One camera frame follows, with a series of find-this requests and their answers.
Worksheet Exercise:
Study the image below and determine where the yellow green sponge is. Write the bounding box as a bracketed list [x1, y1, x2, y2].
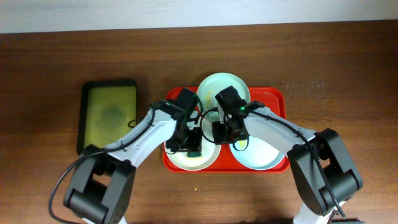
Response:
[187, 151, 202, 158]

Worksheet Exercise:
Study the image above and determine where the white plate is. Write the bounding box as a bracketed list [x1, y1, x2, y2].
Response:
[163, 113, 221, 171]

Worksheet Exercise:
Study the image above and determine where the light blue plate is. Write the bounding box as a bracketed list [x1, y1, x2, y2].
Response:
[229, 136, 285, 170]

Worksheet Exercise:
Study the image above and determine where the mint green plate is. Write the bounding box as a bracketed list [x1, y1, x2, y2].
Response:
[195, 72, 251, 123]

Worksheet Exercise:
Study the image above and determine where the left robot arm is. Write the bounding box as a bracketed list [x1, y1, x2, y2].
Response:
[63, 88, 201, 224]

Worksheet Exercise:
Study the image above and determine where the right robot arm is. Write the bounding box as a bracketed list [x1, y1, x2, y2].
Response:
[213, 86, 363, 224]

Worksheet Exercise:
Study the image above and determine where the red plastic tray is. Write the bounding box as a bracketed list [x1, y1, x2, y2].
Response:
[162, 86, 290, 174]

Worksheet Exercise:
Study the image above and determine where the black tray with soapy water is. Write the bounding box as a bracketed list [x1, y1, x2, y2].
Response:
[76, 79, 137, 154]

